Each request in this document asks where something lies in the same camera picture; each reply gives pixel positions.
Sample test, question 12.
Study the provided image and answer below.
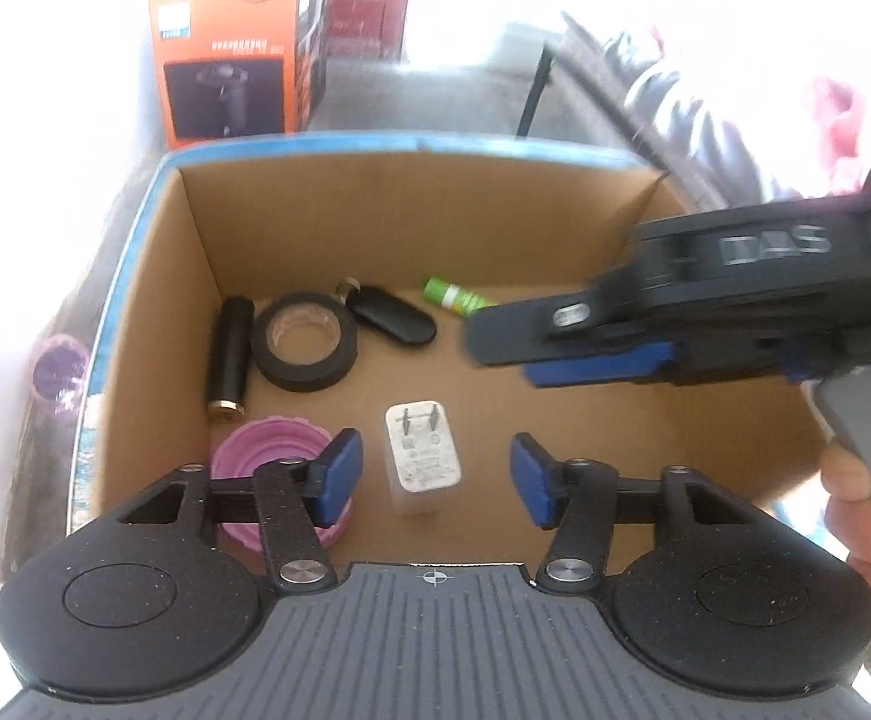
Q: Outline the pink blanket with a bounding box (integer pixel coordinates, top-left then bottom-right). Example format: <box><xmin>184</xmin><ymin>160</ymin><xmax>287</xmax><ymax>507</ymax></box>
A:
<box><xmin>803</xmin><ymin>75</ymin><xmax>871</xmax><ymax>188</ymax></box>

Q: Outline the red door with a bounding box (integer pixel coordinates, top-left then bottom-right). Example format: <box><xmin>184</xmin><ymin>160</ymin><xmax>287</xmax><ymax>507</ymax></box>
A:
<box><xmin>323</xmin><ymin>0</ymin><xmax>418</xmax><ymax>61</ymax></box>

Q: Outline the purple cup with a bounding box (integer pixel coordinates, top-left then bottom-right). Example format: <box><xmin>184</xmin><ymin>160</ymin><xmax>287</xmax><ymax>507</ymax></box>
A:
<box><xmin>31</xmin><ymin>334</ymin><xmax>92</xmax><ymax>417</ymax></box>

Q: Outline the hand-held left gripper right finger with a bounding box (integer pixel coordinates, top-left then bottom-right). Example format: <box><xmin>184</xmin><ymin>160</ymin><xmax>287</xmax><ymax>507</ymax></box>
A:
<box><xmin>509</xmin><ymin>431</ymin><xmax>755</xmax><ymax>592</ymax></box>

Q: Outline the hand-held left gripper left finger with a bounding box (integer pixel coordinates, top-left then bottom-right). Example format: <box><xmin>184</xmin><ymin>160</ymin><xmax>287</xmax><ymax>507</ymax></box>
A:
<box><xmin>116</xmin><ymin>427</ymin><xmax>365</xmax><ymax>592</ymax></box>

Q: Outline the person's right hand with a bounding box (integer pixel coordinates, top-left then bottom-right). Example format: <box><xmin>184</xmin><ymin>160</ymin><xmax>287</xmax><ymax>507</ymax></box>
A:
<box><xmin>818</xmin><ymin>439</ymin><xmax>871</xmax><ymax>640</ymax></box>

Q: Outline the black tape roll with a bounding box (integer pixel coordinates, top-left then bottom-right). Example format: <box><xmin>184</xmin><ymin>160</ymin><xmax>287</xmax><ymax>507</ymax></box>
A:
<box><xmin>250</xmin><ymin>291</ymin><xmax>359</xmax><ymax>392</ymax></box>

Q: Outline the green tube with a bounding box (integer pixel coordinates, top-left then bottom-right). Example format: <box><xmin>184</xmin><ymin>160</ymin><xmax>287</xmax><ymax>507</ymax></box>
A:
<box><xmin>422</xmin><ymin>276</ymin><xmax>497</xmax><ymax>314</ymax></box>

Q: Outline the orange appliance box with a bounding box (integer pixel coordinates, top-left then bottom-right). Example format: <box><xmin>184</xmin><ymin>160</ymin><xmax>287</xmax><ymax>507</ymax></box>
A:
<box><xmin>146</xmin><ymin>0</ymin><xmax>343</xmax><ymax>151</ymax></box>

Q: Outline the black cylinder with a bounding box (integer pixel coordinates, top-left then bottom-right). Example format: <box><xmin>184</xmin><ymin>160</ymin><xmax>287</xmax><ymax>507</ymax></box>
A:
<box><xmin>205</xmin><ymin>298</ymin><xmax>257</xmax><ymax>425</ymax></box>

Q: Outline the brown cardboard box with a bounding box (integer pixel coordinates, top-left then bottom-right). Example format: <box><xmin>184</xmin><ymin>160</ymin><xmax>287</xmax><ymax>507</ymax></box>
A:
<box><xmin>94</xmin><ymin>142</ymin><xmax>842</xmax><ymax>563</ymax></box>

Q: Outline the black key fob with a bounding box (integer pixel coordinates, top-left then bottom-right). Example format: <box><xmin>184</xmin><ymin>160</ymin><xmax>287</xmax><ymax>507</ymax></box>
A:
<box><xmin>338</xmin><ymin>279</ymin><xmax>438</xmax><ymax>347</ymax></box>

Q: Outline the pink plastic lid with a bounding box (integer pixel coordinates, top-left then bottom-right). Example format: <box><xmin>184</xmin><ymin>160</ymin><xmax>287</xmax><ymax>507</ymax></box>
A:
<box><xmin>211</xmin><ymin>416</ymin><xmax>354</xmax><ymax>550</ymax></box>

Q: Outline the white charger plug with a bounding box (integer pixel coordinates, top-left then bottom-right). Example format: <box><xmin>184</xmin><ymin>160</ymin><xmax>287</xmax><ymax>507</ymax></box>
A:
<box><xmin>383</xmin><ymin>399</ymin><xmax>462</xmax><ymax>517</ymax></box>

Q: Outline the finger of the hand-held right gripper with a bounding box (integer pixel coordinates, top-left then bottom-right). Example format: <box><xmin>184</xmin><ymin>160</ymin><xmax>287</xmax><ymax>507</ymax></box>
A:
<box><xmin>521</xmin><ymin>341</ymin><xmax>683</xmax><ymax>392</ymax></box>
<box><xmin>465</xmin><ymin>291</ymin><xmax>635</xmax><ymax>370</ymax></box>

